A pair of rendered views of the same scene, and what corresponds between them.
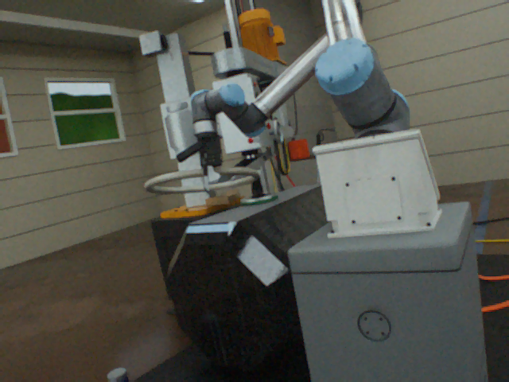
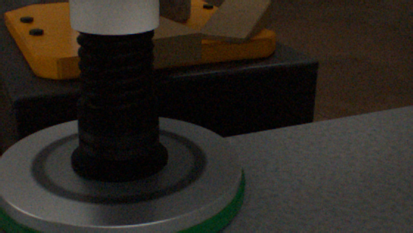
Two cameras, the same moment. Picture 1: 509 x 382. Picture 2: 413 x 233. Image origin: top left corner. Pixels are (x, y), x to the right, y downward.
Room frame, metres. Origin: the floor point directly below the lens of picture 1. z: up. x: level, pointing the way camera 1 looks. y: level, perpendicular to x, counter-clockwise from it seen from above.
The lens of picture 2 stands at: (1.97, -0.29, 1.06)
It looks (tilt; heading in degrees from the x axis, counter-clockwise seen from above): 22 degrees down; 24
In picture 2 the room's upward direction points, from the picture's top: 1 degrees clockwise
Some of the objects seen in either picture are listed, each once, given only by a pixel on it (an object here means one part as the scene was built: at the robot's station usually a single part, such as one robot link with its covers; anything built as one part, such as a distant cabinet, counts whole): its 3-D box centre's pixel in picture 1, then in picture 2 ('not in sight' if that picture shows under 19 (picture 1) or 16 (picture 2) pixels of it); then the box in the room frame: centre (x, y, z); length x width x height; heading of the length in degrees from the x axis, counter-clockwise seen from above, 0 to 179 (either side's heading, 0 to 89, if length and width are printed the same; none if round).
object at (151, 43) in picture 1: (153, 44); not in sight; (2.94, 0.49, 2.00); 0.20 x 0.18 x 0.15; 49
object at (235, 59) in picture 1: (252, 73); not in sight; (2.68, -0.16, 1.60); 0.96 x 0.25 x 0.17; 159
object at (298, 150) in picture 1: (301, 149); not in sight; (5.58, -0.77, 1.00); 0.50 x 0.22 x 0.33; 145
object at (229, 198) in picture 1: (221, 200); (148, 37); (2.85, 0.22, 0.81); 0.20 x 0.10 x 0.05; 57
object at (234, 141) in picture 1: (247, 117); not in sight; (2.43, -0.06, 1.30); 0.36 x 0.22 x 0.45; 159
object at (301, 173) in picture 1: (325, 185); not in sight; (5.56, -1.01, 0.43); 1.30 x 0.62 x 0.86; 145
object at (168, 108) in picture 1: (187, 128); not in sight; (3.05, 0.38, 1.36); 0.35 x 0.35 x 0.41
